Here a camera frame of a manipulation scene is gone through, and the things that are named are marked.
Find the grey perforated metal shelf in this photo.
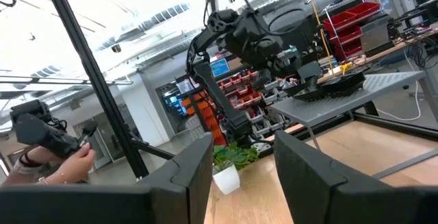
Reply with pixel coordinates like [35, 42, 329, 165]
[271, 70, 438, 180]

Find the dark wrist band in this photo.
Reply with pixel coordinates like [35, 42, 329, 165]
[12, 152, 44, 176]

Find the shelving with orange bins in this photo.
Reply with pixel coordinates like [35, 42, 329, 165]
[181, 68, 302, 148]

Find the black desk cable bundle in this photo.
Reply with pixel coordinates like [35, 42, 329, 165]
[403, 28, 433, 69]

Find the black square footed mini plate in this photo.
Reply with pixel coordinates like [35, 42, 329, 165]
[320, 71, 367, 97]

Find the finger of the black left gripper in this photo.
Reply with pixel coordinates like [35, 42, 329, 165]
[285, 76, 322, 98]

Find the black handheld controller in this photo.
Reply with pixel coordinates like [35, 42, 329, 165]
[9, 99, 99, 159]

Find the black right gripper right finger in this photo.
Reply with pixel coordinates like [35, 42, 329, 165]
[273, 129, 438, 224]

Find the blue screen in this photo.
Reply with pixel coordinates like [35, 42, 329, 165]
[209, 58, 231, 78]

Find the person's forearm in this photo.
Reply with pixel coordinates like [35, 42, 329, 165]
[0, 145, 69, 186]

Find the green plant in white pot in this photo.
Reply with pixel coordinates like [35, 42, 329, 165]
[211, 140, 260, 196]

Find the wooden workbench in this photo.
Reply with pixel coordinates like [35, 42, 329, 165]
[318, 21, 438, 84]

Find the grey metal box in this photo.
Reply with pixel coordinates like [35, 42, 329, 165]
[359, 15, 395, 56]

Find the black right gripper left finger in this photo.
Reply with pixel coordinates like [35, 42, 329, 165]
[0, 132, 215, 224]

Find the white cable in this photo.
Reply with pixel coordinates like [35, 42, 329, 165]
[375, 47, 422, 122]

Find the person's hand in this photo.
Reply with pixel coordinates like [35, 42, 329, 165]
[51, 141, 96, 185]

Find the red storage bins rack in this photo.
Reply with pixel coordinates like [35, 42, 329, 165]
[322, 1, 383, 62]

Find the ceiling light bar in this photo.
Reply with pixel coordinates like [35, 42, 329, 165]
[0, 75, 134, 86]

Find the yellow hanging cable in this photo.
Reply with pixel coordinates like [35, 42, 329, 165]
[300, 0, 335, 76]

